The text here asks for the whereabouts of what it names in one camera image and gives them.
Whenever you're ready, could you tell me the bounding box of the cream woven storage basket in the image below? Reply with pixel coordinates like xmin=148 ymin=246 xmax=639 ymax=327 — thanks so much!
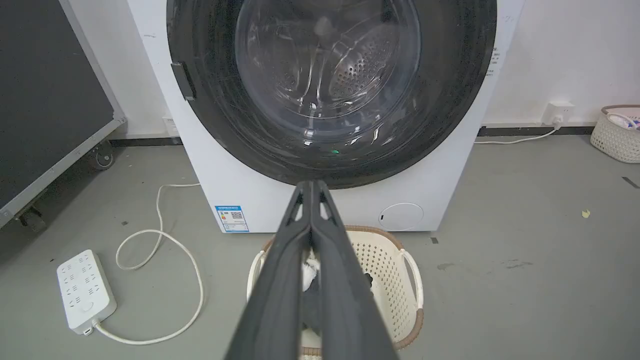
xmin=590 ymin=104 xmax=640 ymax=164

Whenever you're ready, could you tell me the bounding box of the cream perforated laundry basket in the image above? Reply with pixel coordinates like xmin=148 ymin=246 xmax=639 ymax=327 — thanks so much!
xmin=246 ymin=225 xmax=425 ymax=359

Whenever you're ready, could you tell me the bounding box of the blue energy label sticker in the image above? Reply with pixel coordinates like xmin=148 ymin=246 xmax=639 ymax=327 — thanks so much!
xmin=215 ymin=205 xmax=250 ymax=233

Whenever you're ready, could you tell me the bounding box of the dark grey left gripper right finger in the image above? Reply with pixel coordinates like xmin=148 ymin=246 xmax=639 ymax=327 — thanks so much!
xmin=311 ymin=180 xmax=399 ymax=360

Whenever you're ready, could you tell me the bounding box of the white power strip cable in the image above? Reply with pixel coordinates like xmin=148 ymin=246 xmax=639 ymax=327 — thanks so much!
xmin=93 ymin=183 xmax=205 ymax=346

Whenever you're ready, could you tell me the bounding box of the white washer power cable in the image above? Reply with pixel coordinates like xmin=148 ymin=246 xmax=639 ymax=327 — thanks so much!
xmin=474 ymin=125 xmax=562 ymax=145

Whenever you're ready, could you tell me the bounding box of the white clothing in basket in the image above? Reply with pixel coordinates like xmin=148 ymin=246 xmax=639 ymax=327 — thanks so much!
xmin=301 ymin=249 xmax=321 ymax=293

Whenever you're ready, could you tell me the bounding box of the round dark glass washer door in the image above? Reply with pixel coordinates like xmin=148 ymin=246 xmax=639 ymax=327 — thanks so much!
xmin=166 ymin=0 xmax=498 ymax=190

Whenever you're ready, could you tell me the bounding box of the white front-load washing machine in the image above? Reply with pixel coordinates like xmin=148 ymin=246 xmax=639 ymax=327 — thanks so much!
xmin=127 ymin=0 xmax=526 ymax=234

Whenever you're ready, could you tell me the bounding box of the dark clothing in basket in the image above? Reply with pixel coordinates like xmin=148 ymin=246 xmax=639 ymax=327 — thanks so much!
xmin=301 ymin=273 xmax=375 ymax=337

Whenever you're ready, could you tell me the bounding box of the white power strip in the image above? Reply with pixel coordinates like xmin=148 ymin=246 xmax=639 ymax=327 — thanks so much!
xmin=56 ymin=249 xmax=118 ymax=336

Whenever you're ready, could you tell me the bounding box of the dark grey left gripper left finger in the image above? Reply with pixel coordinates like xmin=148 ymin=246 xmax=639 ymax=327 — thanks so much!
xmin=224 ymin=180 xmax=313 ymax=360

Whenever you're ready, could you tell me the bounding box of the dark panel on wheeled frame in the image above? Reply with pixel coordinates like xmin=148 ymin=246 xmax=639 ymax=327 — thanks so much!
xmin=0 ymin=0 xmax=128 ymax=232

